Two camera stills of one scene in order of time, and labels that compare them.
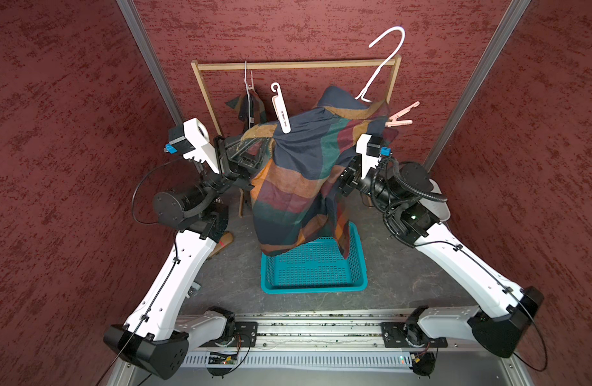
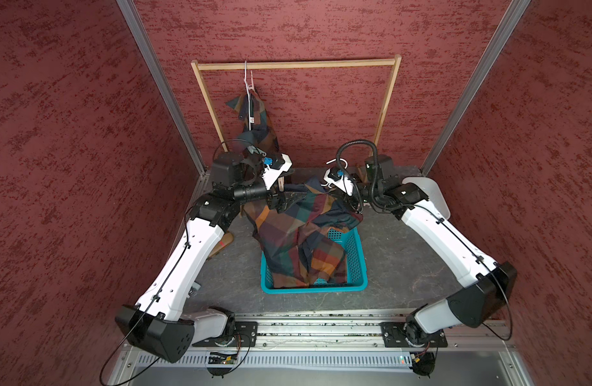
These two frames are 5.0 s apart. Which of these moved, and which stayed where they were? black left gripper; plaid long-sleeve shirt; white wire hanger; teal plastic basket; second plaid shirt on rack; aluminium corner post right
Moved: plaid long-sleeve shirt; black left gripper; white wire hanger
Stayed: aluminium corner post right; second plaid shirt on rack; teal plastic basket
